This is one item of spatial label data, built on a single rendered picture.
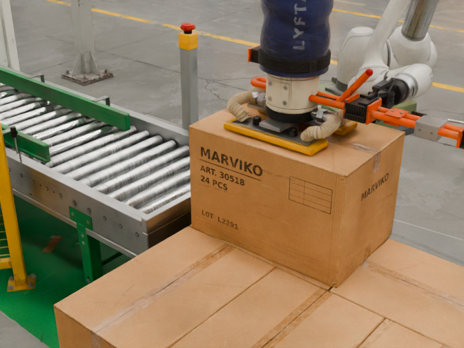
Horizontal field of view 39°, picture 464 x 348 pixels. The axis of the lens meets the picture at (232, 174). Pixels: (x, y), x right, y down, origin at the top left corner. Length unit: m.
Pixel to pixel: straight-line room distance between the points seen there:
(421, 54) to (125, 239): 1.37
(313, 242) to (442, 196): 1.92
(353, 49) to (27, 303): 1.75
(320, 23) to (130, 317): 1.03
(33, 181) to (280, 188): 1.19
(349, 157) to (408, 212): 1.70
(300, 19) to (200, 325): 0.93
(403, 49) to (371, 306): 1.13
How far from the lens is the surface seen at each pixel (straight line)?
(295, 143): 2.00
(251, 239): 2.21
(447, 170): 4.20
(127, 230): 2.43
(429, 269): 2.25
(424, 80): 2.24
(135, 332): 1.93
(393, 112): 1.96
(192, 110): 3.19
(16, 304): 3.03
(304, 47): 1.97
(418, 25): 2.68
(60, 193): 2.70
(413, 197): 3.82
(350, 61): 2.71
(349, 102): 1.99
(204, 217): 2.31
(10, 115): 3.54
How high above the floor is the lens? 1.80
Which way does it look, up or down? 27 degrees down
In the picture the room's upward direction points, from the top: straight up
